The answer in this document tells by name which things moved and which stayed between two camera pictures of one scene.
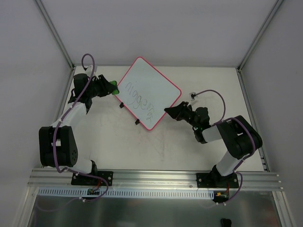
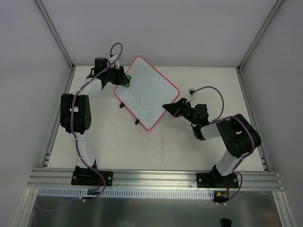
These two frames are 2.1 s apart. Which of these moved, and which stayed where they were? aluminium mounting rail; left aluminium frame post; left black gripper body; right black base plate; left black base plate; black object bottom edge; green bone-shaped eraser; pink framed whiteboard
Moved: left black gripper body; green bone-shaped eraser
Stayed: black object bottom edge; left aluminium frame post; pink framed whiteboard; right black base plate; left black base plate; aluminium mounting rail
